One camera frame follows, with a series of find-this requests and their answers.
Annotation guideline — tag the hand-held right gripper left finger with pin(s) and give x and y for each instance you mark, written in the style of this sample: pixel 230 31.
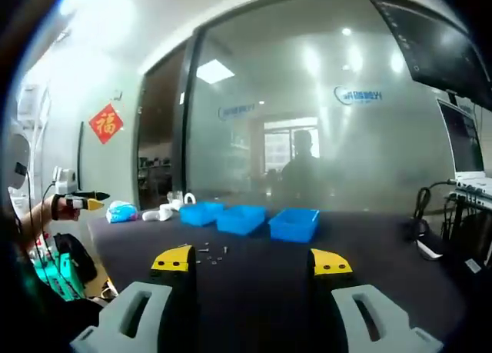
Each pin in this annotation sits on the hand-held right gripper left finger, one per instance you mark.
pixel 127 314

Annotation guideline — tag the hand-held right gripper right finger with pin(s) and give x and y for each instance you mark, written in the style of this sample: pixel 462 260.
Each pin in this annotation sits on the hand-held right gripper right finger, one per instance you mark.
pixel 384 322

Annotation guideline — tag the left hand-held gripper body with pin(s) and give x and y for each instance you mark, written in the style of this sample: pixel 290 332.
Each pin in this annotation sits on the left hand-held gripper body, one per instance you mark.
pixel 65 180

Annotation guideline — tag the screws nuts washers group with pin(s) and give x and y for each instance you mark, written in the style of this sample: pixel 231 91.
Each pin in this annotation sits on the screws nuts washers group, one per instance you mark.
pixel 203 249

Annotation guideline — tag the blue plastic bin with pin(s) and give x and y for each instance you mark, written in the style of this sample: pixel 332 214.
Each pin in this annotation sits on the blue plastic bin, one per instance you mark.
pixel 240 220
pixel 200 214
pixel 292 230

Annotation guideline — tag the person's left hand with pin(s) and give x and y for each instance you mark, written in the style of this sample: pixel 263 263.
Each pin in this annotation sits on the person's left hand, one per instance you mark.
pixel 69 214

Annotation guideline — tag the blue white tissue pack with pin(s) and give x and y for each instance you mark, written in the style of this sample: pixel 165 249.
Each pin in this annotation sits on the blue white tissue pack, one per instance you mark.
pixel 121 212

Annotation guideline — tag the black bag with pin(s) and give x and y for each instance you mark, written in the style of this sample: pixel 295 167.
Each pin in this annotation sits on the black bag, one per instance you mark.
pixel 78 257

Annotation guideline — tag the white shelf rack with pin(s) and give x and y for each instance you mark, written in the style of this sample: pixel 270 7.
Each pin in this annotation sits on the white shelf rack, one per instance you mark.
pixel 34 114

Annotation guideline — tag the stack of teal boxes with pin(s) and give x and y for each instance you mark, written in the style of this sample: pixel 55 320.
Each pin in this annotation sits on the stack of teal boxes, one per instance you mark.
pixel 63 276

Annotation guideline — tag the clear glass mug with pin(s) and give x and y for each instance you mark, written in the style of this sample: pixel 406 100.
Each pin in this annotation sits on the clear glass mug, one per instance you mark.
pixel 175 196

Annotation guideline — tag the white equipment box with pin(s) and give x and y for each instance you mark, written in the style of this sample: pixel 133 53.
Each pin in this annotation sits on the white equipment box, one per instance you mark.
pixel 473 184

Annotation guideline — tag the blue logo glass sticker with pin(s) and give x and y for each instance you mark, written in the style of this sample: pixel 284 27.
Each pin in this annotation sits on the blue logo glass sticker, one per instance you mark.
pixel 357 96
pixel 236 112

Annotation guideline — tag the ceiling light panel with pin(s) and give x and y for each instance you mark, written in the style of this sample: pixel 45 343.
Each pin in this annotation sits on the ceiling light panel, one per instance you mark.
pixel 215 71

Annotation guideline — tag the large black monitor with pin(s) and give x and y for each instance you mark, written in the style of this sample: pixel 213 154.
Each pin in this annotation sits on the large black monitor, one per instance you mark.
pixel 434 45

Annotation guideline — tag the red diamond wall decoration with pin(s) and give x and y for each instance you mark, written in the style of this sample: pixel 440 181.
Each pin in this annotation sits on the red diamond wall decoration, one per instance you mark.
pixel 105 124

